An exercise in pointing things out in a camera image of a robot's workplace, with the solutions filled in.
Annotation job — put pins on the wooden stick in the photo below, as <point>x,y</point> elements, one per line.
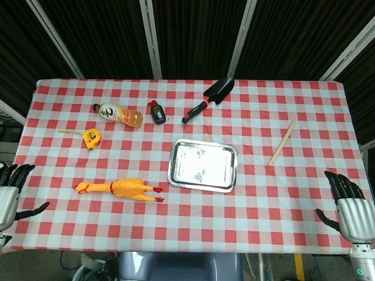
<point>282,143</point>

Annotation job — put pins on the silver metal tray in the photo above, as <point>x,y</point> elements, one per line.
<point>202,165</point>

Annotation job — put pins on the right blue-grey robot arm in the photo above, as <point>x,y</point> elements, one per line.
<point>363,260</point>

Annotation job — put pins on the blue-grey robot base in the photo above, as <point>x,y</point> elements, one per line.
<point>180,266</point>

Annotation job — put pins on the yellow tape measure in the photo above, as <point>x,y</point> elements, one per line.
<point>93,138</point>

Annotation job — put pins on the red white checkered tablecloth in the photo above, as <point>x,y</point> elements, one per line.
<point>187,222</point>

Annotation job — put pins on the black garden trowel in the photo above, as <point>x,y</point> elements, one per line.
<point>209,99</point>

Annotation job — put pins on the yellow rubber chicken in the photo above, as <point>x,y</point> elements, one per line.
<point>129,189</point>

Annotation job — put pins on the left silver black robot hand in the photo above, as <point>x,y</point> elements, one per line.
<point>7,199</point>

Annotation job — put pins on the small black bottle red cap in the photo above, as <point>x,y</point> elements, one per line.
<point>157,112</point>

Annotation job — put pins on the orange drink plastic bottle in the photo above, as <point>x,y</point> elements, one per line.
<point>120,114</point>

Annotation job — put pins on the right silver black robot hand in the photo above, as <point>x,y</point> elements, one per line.
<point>353,210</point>

